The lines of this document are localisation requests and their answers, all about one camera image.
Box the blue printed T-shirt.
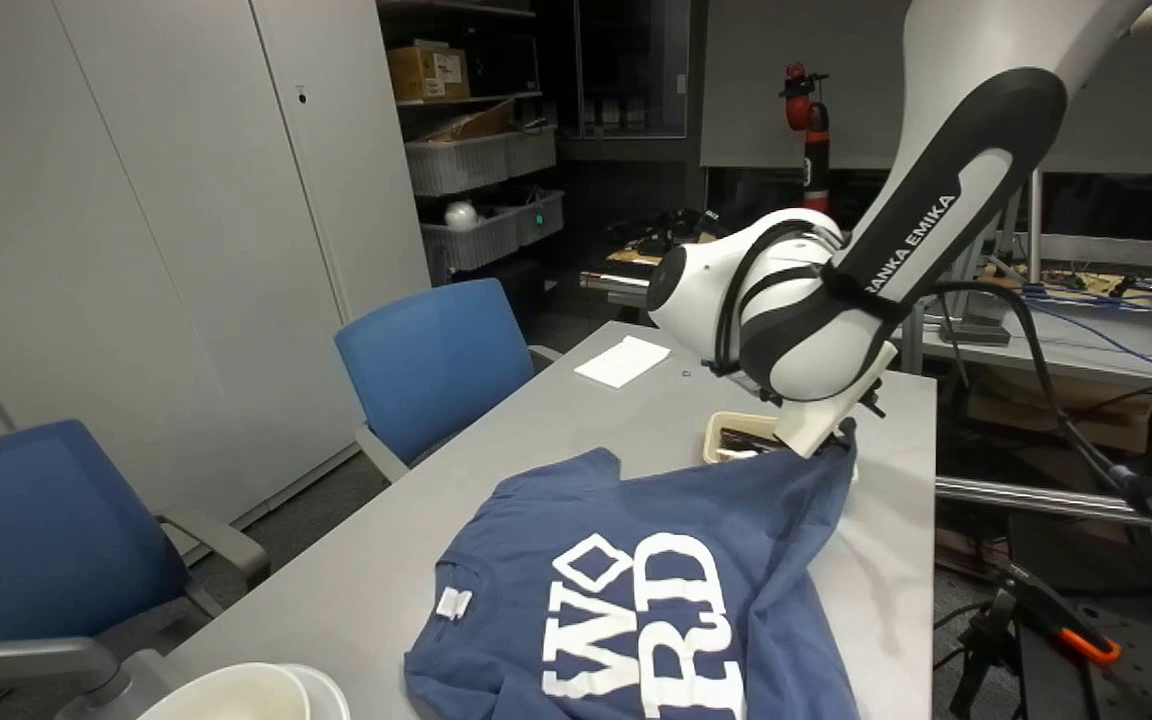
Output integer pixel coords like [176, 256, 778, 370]
[402, 439, 859, 720]

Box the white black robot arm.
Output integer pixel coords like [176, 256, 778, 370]
[647, 0, 1152, 405]

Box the white paper sheet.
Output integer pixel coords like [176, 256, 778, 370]
[579, 334, 667, 386]

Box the far blue office chair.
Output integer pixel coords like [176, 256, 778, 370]
[334, 274, 555, 478]

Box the blue office chair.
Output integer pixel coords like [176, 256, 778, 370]
[0, 419, 273, 720]
[334, 274, 555, 478]

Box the grey metal shelf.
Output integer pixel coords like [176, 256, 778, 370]
[376, 0, 562, 278]

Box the cardboard box on shelf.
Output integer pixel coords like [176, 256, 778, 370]
[389, 39, 468, 99]

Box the red black clamp tool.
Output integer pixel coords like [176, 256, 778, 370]
[778, 65, 830, 206]

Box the white bowl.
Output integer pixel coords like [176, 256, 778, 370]
[135, 665, 353, 720]

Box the cluttered background workbench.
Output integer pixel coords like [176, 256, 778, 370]
[579, 213, 1152, 391]

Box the near blue office chair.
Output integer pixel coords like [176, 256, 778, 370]
[0, 419, 273, 720]

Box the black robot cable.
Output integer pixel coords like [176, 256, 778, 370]
[919, 274, 1152, 552]

